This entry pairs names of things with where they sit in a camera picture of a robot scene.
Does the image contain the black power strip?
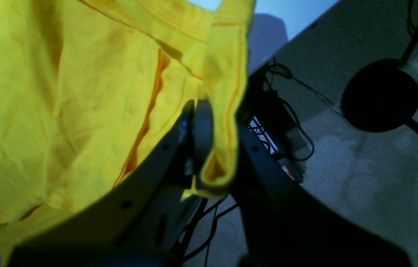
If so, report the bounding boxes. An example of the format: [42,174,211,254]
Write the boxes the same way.
[237,64,315,184]

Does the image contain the white finger of the side left gripper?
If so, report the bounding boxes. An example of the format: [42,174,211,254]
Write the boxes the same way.
[8,100,196,267]

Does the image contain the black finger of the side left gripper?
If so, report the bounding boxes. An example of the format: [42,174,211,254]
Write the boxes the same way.
[192,98,413,267]

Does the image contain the black round floor base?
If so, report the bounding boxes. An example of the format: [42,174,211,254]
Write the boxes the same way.
[340,59,418,132]

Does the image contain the yellow-orange T-shirt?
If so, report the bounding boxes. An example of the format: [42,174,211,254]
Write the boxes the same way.
[0,0,256,266]

